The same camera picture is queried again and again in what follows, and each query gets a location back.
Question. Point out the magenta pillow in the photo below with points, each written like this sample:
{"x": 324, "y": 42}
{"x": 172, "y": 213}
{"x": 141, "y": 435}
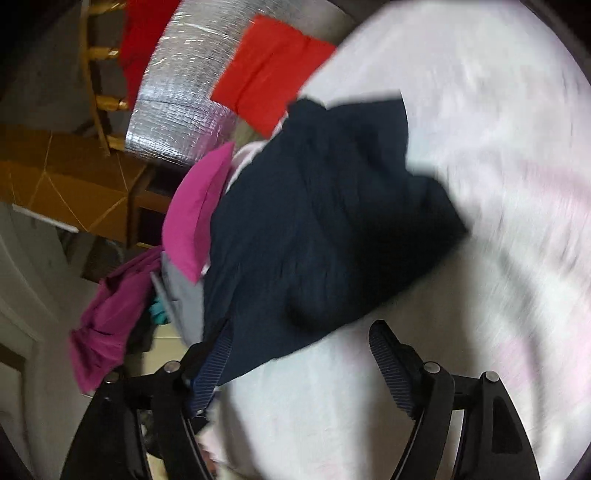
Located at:
{"x": 194, "y": 217}

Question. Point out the wooden stair railing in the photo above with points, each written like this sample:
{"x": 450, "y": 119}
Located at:
{"x": 94, "y": 83}

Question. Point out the white blanket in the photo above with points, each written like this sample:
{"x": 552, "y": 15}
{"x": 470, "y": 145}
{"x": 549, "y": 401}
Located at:
{"x": 485, "y": 138}

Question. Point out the black garment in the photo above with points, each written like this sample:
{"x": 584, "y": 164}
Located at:
{"x": 141, "y": 332}

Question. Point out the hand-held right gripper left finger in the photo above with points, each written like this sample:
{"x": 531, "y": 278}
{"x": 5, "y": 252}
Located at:
{"x": 212, "y": 369}

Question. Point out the cream leather sofa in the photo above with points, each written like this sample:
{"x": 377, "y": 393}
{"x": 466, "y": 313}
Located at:
{"x": 159, "y": 346}

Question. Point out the red pillow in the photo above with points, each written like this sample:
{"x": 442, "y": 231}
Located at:
{"x": 268, "y": 74}

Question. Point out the teal garment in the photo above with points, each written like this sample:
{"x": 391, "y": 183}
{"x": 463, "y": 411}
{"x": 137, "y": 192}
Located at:
{"x": 158, "y": 310}

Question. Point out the silver foil insulation sheet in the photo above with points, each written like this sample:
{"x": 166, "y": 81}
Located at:
{"x": 180, "y": 106}

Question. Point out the magenta fleece garment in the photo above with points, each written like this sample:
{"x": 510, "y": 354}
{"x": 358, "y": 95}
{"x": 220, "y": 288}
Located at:
{"x": 111, "y": 318}

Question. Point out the grey garment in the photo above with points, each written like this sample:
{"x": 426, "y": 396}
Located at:
{"x": 182, "y": 295}

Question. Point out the navy zip jacket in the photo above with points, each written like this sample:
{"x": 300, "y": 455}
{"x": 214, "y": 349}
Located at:
{"x": 323, "y": 207}

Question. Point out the red garment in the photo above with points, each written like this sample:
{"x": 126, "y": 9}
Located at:
{"x": 143, "y": 41}

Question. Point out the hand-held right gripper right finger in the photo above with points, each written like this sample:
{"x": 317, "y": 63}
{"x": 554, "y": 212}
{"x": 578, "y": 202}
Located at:
{"x": 392, "y": 364}

